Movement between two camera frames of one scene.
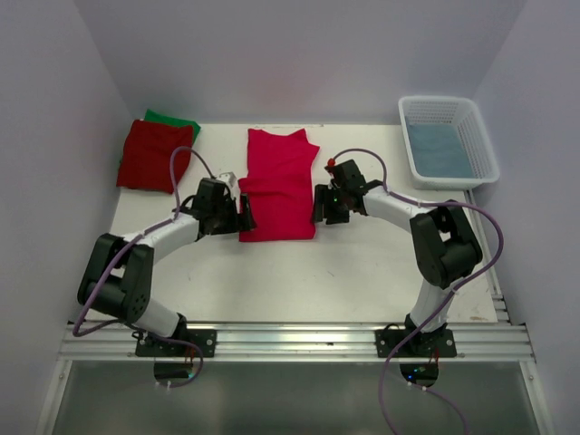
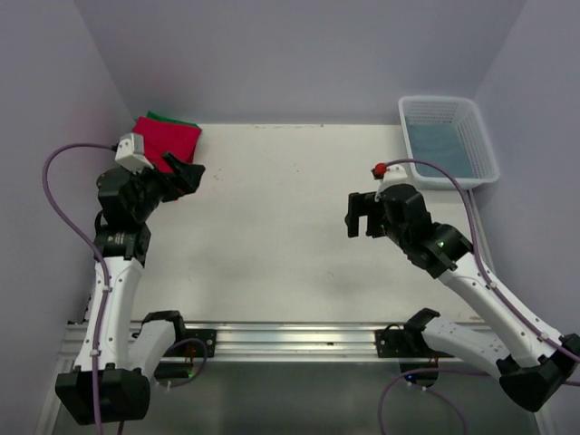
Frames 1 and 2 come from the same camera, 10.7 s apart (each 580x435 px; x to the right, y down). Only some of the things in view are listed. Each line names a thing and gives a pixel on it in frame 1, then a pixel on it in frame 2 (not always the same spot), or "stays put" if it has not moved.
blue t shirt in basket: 438,150 stays put
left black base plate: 205,339 stays put
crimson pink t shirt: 280,184 to 159,137
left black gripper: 233,225 to 183,179
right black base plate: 425,343 stays put
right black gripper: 322,207 to 362,204
